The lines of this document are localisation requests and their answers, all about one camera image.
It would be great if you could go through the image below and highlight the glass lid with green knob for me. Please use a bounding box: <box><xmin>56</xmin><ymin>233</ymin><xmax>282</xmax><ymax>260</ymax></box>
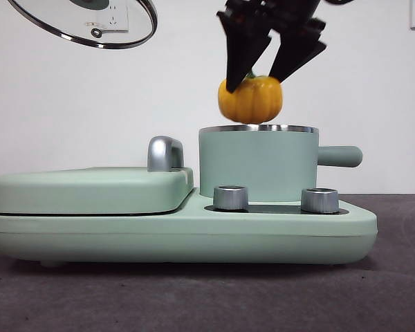
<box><xmin>8</xmin><ymin>0</ymin><xmax>159</xmax><ymax>50</ymax></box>

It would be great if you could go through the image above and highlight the round silver control knob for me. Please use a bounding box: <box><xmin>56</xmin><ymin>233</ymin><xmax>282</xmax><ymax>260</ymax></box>
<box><xmin>212</xmin><ymin>185</ymin><xmax>249</xmax><ymax>211</ymax></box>

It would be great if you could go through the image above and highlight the yellow pumpkin with green stem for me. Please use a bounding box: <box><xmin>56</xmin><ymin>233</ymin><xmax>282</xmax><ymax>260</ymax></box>
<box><xmin>217</xmin><ymin>71</ymin><xmax>284</xmax><ymax>125</ymax></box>

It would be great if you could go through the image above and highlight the silver griddle cover handle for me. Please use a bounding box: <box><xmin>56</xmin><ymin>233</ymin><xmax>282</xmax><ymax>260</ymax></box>
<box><xmin>147</xmin><ymin>136</ymin><xmax>185</xmax><ymax>172</ymax></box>

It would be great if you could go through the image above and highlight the mint green pot with handle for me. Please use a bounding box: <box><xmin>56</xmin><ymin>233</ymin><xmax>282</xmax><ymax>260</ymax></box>
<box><xmin>197</xmin><ymin>124</ymin><xmax>363</xmax><ymax>203</ymax></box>

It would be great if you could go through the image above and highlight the squarish silver control knob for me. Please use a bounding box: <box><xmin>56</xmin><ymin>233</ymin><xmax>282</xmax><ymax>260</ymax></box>
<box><xmin>299</xmin><ymin>187</ymin><xmax>340</xmax><ymax>214</ymax></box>

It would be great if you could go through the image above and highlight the mint green breakfast maker base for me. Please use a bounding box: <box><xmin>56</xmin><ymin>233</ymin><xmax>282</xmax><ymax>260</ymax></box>
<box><xmin>0</xmin><ymin>188</ymin><xmax>378</xmax><ymax>268</ymax></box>

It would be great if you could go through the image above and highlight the mint green hinged griddle cover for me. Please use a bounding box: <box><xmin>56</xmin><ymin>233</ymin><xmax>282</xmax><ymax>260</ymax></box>
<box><xmin>0</xmin><ymin>167</ymin><xmax>194</xmax><ymax>216</ymax></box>

